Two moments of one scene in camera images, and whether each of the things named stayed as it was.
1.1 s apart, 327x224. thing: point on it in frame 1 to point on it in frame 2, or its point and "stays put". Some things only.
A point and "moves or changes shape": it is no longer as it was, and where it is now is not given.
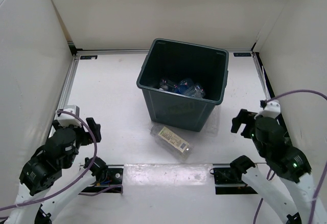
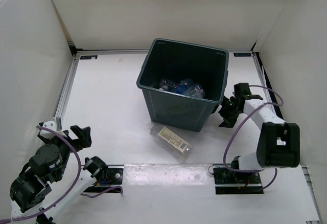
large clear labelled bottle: x=179 y=147 stays put
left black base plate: x=114 y=177 stays put
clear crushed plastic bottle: x=212 y=127 moves or changes shape
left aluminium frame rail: x=64 y=97 stays put
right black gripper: x=243 y=117 to x=229 y=121
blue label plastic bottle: x=187 y=86 stays put
